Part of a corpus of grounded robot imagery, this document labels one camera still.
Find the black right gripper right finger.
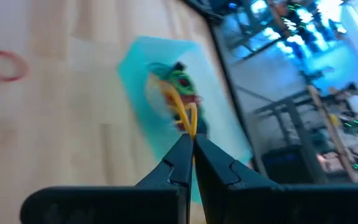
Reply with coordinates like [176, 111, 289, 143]
[194, 133, 284, 224]

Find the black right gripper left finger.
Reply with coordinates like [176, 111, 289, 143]
[135, 133, 195, 224]

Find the yellow rubber band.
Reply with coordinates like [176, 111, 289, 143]
[158, 82, 198, 140]

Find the wide green rubber band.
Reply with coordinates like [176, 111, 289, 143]
[168, 70, 197, 95]

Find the teal rubber band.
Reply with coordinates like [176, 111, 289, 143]
[149, 62, 175, 78]

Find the teal translucent plastic bin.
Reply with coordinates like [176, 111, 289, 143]
[116, 35, 254, 205]

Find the long red rubber band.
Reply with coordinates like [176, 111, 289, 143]
[0, 47, 30, 83]

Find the black floor box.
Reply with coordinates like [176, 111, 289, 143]
[261, 146, 315, 184]

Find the wooden pole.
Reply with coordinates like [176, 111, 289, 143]
[306, 84, 358, 184]

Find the black aluminium table frame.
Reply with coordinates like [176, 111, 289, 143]
[181, 0, 269, 178]

